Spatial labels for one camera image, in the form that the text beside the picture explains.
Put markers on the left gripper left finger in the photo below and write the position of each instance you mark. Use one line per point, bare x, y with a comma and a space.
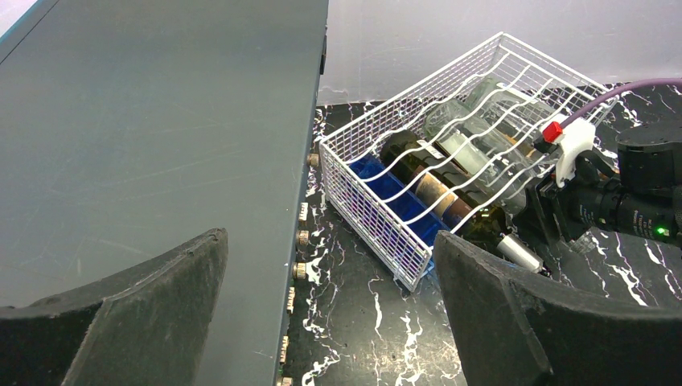
145, 325

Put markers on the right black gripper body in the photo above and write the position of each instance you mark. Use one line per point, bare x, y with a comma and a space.
543, 216

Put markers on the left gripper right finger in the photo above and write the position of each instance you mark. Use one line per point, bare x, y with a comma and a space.
515, 327

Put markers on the dark green wine bottle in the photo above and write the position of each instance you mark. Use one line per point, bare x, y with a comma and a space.
413, 162

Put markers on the clear short bottle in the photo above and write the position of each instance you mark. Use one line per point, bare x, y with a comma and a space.
480, 150

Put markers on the blue glass bottle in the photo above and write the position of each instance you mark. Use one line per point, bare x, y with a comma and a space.
400, 248

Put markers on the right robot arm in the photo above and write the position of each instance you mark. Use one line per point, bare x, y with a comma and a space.
642, 198

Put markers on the clear bottle in rack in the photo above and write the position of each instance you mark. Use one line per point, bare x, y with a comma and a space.
523, 111

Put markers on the dark grey flat box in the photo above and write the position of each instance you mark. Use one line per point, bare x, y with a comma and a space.
128, 127

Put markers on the white wire wine rack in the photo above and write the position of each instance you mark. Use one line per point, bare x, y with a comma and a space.
517, 64

